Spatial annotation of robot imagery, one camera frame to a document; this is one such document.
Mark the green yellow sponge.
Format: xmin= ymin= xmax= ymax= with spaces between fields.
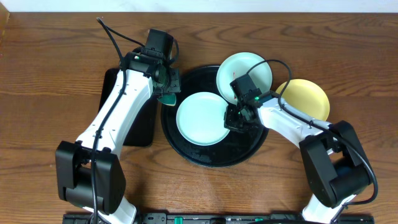
xmin=157 ymin=93 xmax=177 ymax=106

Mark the light green stained plate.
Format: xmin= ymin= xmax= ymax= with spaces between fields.
xmin=176 ymin=92 xmax=229 ymax=146

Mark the yellow plate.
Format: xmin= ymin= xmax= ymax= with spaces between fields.
xmin=282 ymin=79 xmax=330 ymax=121

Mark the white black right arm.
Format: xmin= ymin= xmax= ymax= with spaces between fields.
xmin=224 ymin=91 xmax=375 ymax=223

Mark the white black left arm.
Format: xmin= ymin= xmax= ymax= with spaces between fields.
xmin=55 ymin=52 xmax=180 ymax=223

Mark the black round tray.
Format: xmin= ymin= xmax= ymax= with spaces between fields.
xmin=160 ymin=65 xmax=269 ymax=167

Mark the black rectangular tray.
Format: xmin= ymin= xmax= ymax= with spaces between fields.
xmin=98 ymin=68 xmax=158 ymax=147

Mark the mint green rear plate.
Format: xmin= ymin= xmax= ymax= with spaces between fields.
xmin=216 ymin=52 xmax=273 ymax=105

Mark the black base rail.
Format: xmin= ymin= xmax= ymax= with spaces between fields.
xmin=62 ymin=213 xmax=375 ymax=224

